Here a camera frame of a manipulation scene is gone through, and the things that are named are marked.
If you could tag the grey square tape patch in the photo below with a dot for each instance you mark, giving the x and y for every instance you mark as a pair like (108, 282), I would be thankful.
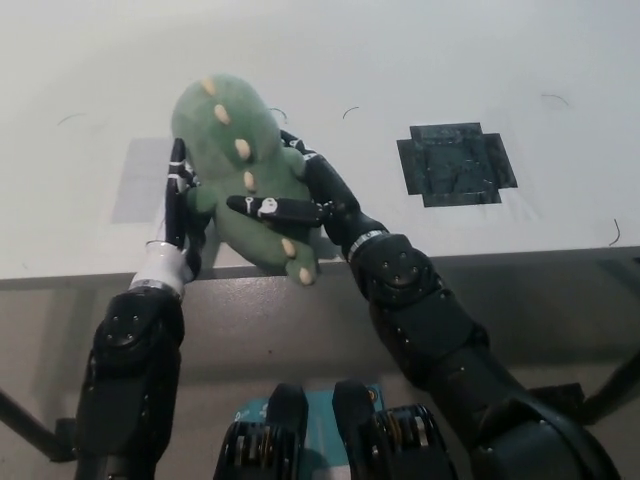
(142, 185)

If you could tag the black table leg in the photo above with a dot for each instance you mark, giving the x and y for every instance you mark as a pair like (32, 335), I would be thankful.
(30, 425)
(615, 387)

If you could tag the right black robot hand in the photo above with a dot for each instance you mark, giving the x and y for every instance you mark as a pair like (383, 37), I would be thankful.
(332, 200)

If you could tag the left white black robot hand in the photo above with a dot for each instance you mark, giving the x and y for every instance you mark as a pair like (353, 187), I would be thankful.
(167, 260)

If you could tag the black teal robot torso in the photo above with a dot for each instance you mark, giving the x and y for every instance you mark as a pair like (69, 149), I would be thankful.
(360, 440)

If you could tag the green plush dinosaur toy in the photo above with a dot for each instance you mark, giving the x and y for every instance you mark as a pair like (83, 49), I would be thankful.
(225, 135)

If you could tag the black cross-shaped tape patch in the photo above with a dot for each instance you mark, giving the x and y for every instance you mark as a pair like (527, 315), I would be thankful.
(455, 165)

